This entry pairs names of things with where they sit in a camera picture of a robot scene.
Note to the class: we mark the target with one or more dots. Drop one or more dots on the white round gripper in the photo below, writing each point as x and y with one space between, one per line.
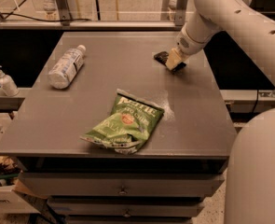
189 46

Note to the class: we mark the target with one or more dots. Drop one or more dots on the black rxbar chocolate bar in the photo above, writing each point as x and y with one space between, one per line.
162 58

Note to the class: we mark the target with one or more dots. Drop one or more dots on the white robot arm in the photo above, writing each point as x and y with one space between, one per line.
250 187

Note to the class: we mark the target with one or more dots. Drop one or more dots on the clear plastic water bottle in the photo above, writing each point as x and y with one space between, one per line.
66 68

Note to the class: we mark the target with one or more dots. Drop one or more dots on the white pump dispenser bottle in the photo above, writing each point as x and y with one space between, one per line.
7 84

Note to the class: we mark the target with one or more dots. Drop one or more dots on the green kettle chips bag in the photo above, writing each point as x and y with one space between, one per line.
129 126

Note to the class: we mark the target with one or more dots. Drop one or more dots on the grey drawer cabinet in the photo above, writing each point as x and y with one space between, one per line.
167 179

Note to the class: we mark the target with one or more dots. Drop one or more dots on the white cardboard box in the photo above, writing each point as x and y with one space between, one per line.
10 201

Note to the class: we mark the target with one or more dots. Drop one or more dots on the metal railing frame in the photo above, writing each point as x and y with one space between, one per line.
161 15

